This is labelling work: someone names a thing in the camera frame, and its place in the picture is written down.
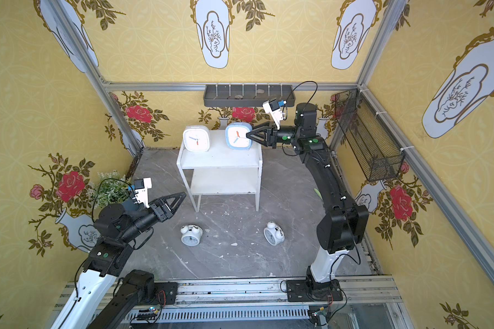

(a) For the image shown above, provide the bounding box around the white square alarm clock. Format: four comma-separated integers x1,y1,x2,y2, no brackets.
183,126,210,152

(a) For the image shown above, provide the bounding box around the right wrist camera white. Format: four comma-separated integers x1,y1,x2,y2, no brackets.
262,100,286,130

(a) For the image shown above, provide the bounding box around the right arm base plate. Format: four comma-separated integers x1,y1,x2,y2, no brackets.
285,278,343,304

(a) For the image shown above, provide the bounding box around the blue square alarm clock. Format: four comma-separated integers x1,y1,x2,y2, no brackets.
225,122,252,150

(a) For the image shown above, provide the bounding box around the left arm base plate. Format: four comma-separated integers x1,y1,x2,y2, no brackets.
150,282,178,307

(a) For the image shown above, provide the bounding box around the grey wall tray with hooks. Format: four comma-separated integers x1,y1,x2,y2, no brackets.
203,83,296,108

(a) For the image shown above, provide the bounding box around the white two-tier metal shelf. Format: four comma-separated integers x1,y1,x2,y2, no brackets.
176,130,263,212

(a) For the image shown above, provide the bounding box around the white twin-bell alarm clock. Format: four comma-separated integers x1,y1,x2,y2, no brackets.
181,224,203,247
263,221,285,246

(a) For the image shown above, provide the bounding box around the black wire mesh basket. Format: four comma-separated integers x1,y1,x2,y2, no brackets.
335,89,405,182

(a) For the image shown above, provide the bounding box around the green garden fork tool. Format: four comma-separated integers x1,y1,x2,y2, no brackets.
314,188,323,201

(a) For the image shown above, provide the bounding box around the potted plant in grey pot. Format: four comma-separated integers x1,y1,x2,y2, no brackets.
87,171,133,209

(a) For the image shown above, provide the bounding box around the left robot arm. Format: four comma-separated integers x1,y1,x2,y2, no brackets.
52,192,186,328

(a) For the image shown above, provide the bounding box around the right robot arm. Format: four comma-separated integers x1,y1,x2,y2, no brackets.
247,100,369,289

